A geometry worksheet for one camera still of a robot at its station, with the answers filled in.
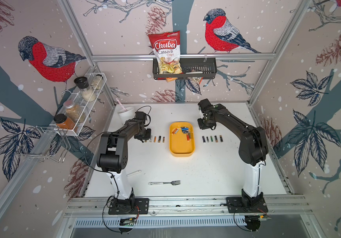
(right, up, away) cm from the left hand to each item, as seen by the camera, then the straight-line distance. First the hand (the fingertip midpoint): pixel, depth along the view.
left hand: (148, 133), depth 98 cm
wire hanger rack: (-34, +2, -41) cm, 53 cm away
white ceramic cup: (-15, +12, -3) cm, 19 cm away
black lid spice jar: (-29, +23, -21) cm, 43 cm away
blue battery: (+25, +2, +5) cm, 26 cm away
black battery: (+40, -4, 0) cm, 41 cm away
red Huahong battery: (+18, +1, +5) cm, 18 cm away
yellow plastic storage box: (+21, -8, -3) cm, 23 cm away
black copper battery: (+46, -4, +1) cm, 46 cm away
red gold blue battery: (+10, -5, +2) cm, 11 cm away
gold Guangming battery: (+28, -2, +2) cm, 28 cm away
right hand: (+36, +6, -3) cm, 36 cm away
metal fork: (+18, -25, -18) cm, 36 cm away
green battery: (+43, -4, +2) cm, 44 cm away
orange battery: (+4, -5, +2) cm, 6 cm away
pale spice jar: (-29, +32, -12) cm, 45 cm away
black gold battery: (+7, -4, +1) cm, 9 cm away
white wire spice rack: (-26, +17, -27) cm, 41 cm away
